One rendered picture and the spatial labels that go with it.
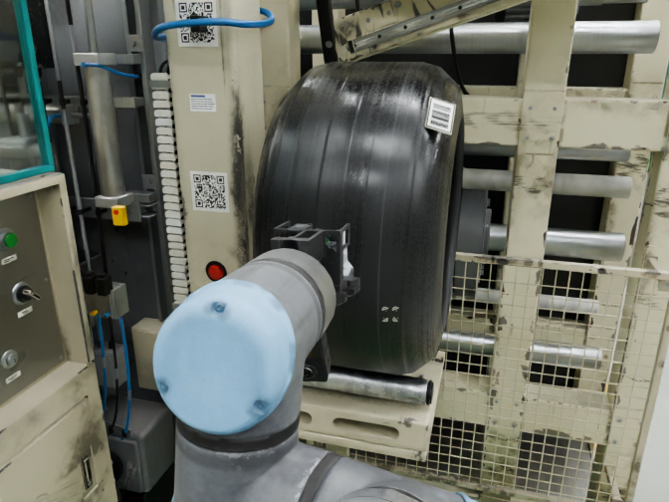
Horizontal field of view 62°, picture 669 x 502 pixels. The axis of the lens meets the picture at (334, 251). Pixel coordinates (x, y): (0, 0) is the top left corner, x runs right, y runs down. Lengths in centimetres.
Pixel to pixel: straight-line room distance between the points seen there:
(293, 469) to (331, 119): 55
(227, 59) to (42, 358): 63
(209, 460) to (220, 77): 73
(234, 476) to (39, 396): 75
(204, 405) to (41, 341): 79
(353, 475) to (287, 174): 50
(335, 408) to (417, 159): 48
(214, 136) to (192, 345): 70
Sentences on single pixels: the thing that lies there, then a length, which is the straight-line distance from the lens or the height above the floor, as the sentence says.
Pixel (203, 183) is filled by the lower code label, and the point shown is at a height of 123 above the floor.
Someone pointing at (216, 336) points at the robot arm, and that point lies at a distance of 36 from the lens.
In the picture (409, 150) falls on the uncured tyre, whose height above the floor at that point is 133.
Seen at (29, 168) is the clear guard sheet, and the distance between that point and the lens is 105.
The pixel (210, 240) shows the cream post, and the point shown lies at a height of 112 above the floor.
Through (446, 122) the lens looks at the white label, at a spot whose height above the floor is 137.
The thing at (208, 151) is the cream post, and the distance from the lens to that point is 104.
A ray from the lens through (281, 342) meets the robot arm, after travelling 36.
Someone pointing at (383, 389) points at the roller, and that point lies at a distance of 101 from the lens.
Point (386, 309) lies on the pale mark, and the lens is 80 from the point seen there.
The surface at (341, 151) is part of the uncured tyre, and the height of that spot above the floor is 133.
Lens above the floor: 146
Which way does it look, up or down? 20 degrees down
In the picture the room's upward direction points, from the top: straight up
